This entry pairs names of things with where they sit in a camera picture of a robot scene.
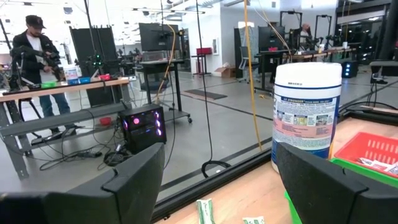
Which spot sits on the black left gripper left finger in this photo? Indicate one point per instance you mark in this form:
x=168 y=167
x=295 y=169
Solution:
x=93 y=208

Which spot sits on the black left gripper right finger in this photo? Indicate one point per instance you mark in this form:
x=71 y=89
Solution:
x=335 y=202

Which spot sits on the black background robot arm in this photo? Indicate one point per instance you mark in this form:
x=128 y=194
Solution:
x=98 y=60
x=49 y=57

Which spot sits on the green plastic basket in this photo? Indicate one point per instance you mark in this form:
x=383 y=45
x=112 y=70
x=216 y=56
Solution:
x=373 y=178

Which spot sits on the white red-print packet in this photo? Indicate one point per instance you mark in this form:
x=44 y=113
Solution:
x=385 y=168
x=365 y=161

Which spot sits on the orange plastic basket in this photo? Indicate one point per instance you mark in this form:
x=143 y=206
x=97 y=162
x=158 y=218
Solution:
x=348 y=152

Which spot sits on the black power strip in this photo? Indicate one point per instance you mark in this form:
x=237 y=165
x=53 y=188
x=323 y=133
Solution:
x=90 y=154

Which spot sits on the white green-print packet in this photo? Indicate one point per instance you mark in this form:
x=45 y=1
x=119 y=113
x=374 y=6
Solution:
x=205 y=213
x=253 y=221

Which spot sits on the black computer purple lights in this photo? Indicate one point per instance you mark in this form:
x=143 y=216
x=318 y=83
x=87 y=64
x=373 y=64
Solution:
x=143 y=137

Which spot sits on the red floor object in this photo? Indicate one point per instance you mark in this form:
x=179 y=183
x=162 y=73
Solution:
x=105 y=121

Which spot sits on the disinfecting wipes canister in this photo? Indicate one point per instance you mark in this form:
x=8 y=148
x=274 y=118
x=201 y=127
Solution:
x=306 y=109

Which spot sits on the small blue basket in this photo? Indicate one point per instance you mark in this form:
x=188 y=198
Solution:
x=84 y=80
x=72 y=81

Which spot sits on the small red basket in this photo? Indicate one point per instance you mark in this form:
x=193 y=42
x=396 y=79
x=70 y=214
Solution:
x=104 y=77

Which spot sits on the small green basket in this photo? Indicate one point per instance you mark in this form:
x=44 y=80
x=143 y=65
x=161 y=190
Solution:
x=48 y=84

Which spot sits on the black computer blue lights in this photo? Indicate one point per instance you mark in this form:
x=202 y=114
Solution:
x=349 y=69

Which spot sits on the small white canister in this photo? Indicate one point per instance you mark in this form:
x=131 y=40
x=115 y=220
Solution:
x=70 y=73

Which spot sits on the long wooden desk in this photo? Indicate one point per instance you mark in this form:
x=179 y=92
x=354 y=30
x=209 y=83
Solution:
x=311 y=55

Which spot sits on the black monitor cart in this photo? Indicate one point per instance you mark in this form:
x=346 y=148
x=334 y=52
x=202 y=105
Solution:
x=155 y=67

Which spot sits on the person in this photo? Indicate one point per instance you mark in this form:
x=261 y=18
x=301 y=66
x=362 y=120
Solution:
x=305 y=31
x=31 y=67

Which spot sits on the dark floor mat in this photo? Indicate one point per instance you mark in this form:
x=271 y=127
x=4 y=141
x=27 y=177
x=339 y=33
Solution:
x=205 y=94

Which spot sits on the black partition panel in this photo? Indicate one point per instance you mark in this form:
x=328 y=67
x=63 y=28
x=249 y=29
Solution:
x=105 y=46

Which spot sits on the cardboard box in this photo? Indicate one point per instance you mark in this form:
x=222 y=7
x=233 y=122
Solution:
x=225 y=73

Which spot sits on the grey office chair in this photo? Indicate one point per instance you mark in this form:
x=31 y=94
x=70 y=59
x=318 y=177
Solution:
x=245 y=56

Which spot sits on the black monitor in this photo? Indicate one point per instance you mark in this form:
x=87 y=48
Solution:
x=270 y=37
x=155 y=37

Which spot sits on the red storage bin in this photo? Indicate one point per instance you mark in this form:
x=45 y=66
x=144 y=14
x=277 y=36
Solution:
x=204 y=51

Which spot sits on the wooden workbench grey frame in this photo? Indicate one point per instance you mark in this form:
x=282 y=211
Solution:
x=62 y=88

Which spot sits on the black frame post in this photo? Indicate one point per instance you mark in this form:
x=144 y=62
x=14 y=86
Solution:
x=390 y=31

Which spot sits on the black station frame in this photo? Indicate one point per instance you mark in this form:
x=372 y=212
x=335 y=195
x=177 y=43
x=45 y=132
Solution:
x=290 y=12
x=323 y=16

